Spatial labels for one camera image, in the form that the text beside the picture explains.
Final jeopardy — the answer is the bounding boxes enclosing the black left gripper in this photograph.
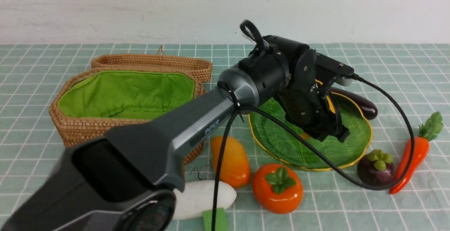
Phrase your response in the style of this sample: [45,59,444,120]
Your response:
[274,80,350,143]

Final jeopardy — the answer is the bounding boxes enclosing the dark purple toy eggplant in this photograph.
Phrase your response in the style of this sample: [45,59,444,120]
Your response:
[330,87,378,120]

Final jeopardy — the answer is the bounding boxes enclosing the purple toy mangosteen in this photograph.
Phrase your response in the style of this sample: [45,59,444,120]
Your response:
[356,149,396,186]

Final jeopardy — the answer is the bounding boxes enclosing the orange toy persimmon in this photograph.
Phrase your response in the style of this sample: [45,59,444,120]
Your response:
[252,163,304,214]

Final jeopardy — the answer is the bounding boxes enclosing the orange toy carrot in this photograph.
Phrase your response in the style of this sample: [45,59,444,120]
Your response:
[389,112,444,195]

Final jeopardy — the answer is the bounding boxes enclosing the orange yellow toy mango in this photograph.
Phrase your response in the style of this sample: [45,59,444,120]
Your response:
[219,136,251,189]

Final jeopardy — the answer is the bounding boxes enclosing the white toy radish with leaves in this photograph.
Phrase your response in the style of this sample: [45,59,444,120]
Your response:
[173,180,237,220]

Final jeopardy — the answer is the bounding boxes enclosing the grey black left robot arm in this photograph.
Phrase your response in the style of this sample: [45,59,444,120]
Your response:
[1,36,355,231]

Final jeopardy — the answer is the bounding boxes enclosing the green leaf-shaped glass plate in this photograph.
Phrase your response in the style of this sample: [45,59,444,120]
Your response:
[249,91,373,172]

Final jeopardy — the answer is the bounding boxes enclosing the green checkered tablecloth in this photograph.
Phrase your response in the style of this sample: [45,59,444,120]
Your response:
[0,43,449,231]

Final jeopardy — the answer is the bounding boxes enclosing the green foam cube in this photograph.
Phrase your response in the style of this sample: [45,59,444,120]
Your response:
[202,207,228,231]

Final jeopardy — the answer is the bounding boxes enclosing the woven wicker basket lid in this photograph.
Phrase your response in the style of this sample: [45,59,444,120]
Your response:
[91,53,213,83]

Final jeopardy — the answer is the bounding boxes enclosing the woven wicker basket green lining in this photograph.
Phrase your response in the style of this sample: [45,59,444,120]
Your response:
[49,68,208,168]

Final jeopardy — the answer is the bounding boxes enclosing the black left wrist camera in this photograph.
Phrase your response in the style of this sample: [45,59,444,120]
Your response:
[316,52,355,87]

